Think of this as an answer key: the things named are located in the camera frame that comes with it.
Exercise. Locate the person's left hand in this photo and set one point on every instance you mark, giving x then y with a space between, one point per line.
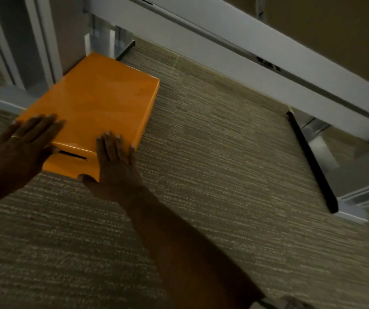
20 151

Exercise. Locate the person's right hand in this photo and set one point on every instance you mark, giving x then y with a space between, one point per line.
116 173

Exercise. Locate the person's right middle finger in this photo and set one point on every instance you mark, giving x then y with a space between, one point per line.
111 146

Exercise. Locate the person's left fingers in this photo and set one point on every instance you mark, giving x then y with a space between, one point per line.
41 128

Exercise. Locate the person's right little finger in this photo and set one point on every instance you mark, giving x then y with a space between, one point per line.
132 154

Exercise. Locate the person's right thumb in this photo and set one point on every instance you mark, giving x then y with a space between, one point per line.
87 180

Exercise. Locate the person's right forearm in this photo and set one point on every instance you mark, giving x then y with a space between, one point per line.
184 254

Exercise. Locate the black desk foot bar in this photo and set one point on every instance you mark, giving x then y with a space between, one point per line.
313 164

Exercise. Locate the grey partition panel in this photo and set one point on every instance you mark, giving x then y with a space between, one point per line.
361 176

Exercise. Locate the white partition frame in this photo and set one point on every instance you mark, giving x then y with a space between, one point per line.
23 61

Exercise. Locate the white desk frame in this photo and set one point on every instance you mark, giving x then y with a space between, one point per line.
236 51

